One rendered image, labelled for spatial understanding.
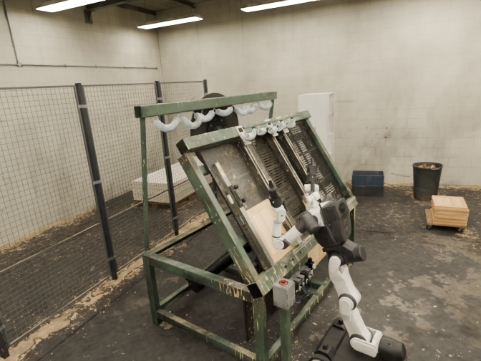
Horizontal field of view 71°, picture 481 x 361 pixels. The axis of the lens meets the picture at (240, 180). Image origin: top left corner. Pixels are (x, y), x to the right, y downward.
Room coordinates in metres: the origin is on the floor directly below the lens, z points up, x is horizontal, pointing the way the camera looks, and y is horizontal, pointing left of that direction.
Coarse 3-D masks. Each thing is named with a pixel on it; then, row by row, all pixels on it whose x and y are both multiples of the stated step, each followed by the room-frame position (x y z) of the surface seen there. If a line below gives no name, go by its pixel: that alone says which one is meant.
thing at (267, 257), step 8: (216, 168) 2.70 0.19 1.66; (224, 176) 2.69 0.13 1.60; (224, 184) 2.66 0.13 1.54; (240, 208) 2.58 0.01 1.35; (248, 216) 2.58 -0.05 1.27; (248, 224) 2.53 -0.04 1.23; (256, 232) 2.53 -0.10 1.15; (256, 240) 2.49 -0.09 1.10; (264, 248) 2.48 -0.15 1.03; (264, 256) 2.45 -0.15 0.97; (272, 264) 2.42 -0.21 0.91
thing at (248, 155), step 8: (240, 136) 3.04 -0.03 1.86; (240, 144) 3.07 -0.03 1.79; (248, 144) 3.06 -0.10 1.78; (240, 152) 3.07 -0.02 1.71; (248, 152) 3.04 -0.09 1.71; (248, 160) 3.02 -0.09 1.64; (256, 168) 2.97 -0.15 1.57; (256, 176) 2.98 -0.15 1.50; (264, 176) 2.98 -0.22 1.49; (264, 184) 2.93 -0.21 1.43; (264, 192) 2.93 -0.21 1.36; (288, 224) 2.80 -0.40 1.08; (296, 240) 2.74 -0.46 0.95
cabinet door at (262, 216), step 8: (256, 208) 2.73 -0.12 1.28; (264, 208) 2.80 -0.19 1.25; (256, 216) 2.68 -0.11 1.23; (264, 216) 2.74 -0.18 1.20; (272, 216) 2.80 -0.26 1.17; (256, 224) 2.62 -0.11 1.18; (264, 224) 2.68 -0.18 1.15; (272, 224) 2.74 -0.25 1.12; (264, 232) 2.62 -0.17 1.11; (264, 240) 2.56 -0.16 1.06; (272, 248) 2.57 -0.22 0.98; (288, 248) 2.69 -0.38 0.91; (272, 256) 2.50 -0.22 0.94; (280, 256) 2.56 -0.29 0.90
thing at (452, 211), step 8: (432, 200) 4.95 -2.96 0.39; (440, 200) 4.88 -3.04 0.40; (448, 200) 4.86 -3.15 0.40; (456, 200) 4.84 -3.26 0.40; (464, 200) 4.80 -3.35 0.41; (432, 208) 4.88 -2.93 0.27; (440, 208) 4.62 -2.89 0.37; (448, 208) 4.58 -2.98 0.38; (456, 208) 4.54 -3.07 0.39; (464, 208) 4.50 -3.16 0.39; (432, 216) 4.76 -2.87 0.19; (440, 216) 4.62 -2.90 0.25; (448, 216) 4.58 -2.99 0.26; (456, 216) 4.53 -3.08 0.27; (464, 216) 4.50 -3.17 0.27; (432, 224) 4.66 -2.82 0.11; (440, 224) 4.62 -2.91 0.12; (448, 224) 4.57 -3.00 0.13; (456, 224) 4.53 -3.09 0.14; (464, 224) 4.50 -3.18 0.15
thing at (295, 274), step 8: (304, 256) 2.71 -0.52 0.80; (296, 264) 2.59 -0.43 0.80; (304, 264) 2.71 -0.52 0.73; (312, 264) 2.68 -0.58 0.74; (288, 272) 2.47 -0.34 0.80; (296, 272) 2.57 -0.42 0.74; (304, 272) 2.52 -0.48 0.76; (312, 272) 2.69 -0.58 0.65; (296, 280) 2.41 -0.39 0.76; (304, 280) 2.50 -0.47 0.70; (296, 288) 2.36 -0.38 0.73; (296, 296) 2.42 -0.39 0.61
